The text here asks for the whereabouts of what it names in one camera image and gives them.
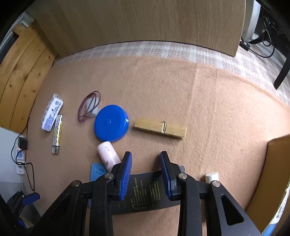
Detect large light wood board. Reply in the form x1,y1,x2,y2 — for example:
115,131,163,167
29,0,247,57

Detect wooden clothespin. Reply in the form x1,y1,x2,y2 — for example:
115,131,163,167
133,117,187,139

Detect plaid cloth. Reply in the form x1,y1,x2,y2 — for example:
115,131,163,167
58,41,290,105

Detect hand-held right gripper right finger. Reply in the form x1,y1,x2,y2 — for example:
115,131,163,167
160,151,263,236

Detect cardboard box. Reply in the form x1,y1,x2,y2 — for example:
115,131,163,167
246,135,290,233

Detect patterned lighter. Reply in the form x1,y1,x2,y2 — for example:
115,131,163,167
52,114,63,155

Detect white and green lip balm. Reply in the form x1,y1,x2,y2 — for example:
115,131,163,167
205,172,220,183

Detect white power strip with plug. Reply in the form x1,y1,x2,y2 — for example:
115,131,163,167
10,91,36,192

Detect blue plastic case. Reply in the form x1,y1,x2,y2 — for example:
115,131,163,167
89,162,107,208

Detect pine wood panel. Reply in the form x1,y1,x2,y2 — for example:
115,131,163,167
0,19,60,134

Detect black tripod cables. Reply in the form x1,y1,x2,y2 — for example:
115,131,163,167
240,16,283,58

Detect small white tube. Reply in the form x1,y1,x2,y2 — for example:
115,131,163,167
97,141,121,173

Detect blue round tape measure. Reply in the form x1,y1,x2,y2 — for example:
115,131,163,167
94,104,129,142

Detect patterned tissue pack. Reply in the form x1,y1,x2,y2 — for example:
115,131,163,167
41,93,64,132

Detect brown rubber band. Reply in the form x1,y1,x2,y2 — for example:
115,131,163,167
78,91,101,122

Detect white translucent eraser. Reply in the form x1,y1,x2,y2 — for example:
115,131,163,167
84,96,99,118

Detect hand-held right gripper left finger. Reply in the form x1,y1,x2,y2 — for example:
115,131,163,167
29,151,133,236

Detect black card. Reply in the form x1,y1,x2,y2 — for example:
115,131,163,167
111,166,188,215

